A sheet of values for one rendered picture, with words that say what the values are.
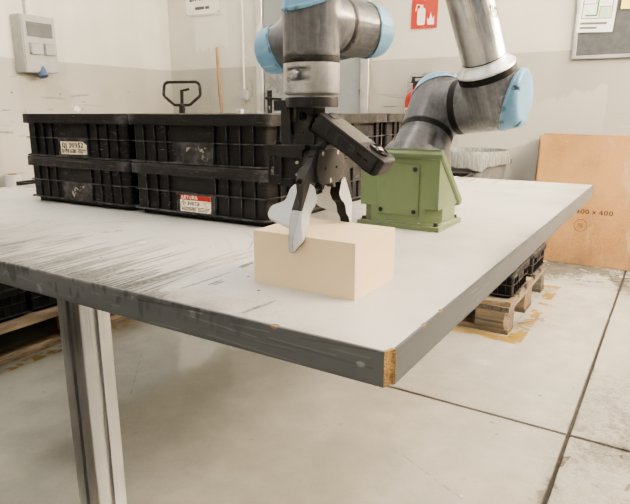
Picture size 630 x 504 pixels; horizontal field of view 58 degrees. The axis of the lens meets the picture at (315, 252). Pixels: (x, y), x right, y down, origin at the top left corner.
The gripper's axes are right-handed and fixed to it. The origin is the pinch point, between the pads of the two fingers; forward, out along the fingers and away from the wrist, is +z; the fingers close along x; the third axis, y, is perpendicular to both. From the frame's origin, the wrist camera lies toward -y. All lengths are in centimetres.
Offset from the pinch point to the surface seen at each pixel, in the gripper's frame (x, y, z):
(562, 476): -79, -25, 76
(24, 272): 18.5, 43.9, 5.9
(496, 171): -302, 55, 18
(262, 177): -24.9, 29.8, -5.5
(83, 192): -24, 86, 1
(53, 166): -23, 96, -5
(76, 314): 13.5, 39.2, 13.6
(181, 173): -24, 52, -5
